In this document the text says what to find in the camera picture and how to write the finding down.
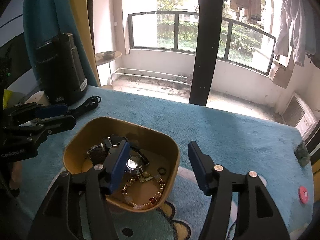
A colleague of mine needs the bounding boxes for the gold bead bracelet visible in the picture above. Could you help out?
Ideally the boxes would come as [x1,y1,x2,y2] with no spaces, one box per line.
[121,172,167,210]

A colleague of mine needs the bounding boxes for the black round wristwatch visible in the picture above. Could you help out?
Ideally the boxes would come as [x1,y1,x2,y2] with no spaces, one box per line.
[107,134,150,176]

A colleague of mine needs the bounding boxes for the small dark earrings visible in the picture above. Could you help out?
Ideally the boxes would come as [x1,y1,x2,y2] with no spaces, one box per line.
[157,167,167,176]

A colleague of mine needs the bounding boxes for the yellow jewelry tray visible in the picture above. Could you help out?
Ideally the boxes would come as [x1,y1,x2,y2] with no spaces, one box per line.
[63,117,180,213]

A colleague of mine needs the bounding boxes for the person's left hand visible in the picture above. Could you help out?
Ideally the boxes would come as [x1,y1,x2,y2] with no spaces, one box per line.
[9,161,22,190]

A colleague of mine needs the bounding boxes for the white cartoon mug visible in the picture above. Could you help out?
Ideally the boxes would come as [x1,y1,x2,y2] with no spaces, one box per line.
[25,90,49,106]

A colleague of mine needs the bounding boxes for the black electric kettle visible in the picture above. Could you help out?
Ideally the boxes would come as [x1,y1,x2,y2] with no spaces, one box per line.
[35,33,87,106]

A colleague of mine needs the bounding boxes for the yellow tissue box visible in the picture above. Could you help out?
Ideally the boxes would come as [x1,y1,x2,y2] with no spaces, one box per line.
[289,228,306,240]

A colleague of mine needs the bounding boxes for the pink round object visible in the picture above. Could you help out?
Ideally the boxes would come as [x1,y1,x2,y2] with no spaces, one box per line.
[298,186,309,204]

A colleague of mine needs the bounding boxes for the blue cartoon table blanket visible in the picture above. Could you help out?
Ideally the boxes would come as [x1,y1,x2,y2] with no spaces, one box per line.
[11,86,314,239]

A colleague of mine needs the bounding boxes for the metal bowl on stand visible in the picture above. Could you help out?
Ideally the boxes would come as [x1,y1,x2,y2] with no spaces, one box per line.
[96,51,116,60]

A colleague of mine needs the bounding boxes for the green stone figurine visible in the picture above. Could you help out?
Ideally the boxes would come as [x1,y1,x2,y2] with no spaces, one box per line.
[294,141,310,167]

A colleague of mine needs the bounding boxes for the teal yellow left curtain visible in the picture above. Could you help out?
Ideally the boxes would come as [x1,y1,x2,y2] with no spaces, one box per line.
[23,0,99,87]

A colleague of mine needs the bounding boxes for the white air conditioner unit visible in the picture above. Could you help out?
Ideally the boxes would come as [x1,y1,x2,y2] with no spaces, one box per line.
[282,92,318,142]

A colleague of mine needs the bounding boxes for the cardboard box on ledge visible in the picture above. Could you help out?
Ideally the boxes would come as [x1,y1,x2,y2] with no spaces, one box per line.
[269,60,295,89]

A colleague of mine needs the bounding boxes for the black balcony railing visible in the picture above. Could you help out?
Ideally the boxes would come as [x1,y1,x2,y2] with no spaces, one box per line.
[127,10,276,76]

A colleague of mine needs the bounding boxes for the light grey hanging shirt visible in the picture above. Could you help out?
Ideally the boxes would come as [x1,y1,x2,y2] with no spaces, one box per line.
[274,0,316,67]

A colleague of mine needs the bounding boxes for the black coiled cable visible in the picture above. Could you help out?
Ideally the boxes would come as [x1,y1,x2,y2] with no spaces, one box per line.
[68,95,102,118]

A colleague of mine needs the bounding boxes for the black door frame post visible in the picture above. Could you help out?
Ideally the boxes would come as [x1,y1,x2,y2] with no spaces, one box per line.
[189,0,223,106]

